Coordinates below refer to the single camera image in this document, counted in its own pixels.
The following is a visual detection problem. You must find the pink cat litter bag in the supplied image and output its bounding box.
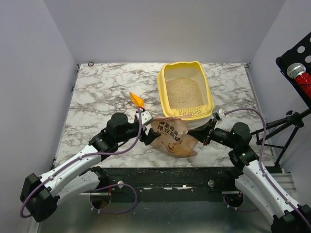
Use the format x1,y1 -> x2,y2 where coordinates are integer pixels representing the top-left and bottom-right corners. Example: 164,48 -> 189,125
151,118 -> 198,158

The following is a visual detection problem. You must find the orange plastic scoop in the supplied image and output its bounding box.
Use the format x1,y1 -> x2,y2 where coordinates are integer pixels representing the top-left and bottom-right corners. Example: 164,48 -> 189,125
129,92 -> 144,109

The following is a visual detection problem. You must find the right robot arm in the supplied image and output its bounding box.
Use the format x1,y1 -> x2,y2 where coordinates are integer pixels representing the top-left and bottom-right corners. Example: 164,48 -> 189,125
188,119 -> 311,233

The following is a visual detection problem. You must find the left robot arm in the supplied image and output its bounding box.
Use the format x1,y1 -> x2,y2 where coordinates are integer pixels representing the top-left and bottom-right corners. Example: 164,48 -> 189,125
20,108 -> 159,222

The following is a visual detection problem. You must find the yellow litter box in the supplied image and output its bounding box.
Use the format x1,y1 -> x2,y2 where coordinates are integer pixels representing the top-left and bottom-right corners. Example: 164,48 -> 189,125
157,61 -> 215,129

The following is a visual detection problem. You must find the red silver microphone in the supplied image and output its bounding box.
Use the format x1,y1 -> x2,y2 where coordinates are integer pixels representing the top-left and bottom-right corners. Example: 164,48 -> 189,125
286,63 -> 311,99

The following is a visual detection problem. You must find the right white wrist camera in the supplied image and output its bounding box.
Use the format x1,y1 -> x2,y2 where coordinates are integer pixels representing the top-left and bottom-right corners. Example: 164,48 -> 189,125
212,108 -> 225,121

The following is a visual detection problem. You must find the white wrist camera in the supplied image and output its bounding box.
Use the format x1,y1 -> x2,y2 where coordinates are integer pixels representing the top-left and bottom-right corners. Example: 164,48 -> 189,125
136,108 -> 154,126
212,108 -> 225,121

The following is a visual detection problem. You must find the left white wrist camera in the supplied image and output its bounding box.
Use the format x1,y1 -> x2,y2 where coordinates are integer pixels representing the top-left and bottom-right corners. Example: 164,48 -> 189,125
136,108 -> 154,126

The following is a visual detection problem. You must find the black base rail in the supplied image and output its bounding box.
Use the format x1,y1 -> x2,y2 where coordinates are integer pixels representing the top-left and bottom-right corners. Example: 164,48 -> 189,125
90,166 -> 244,207

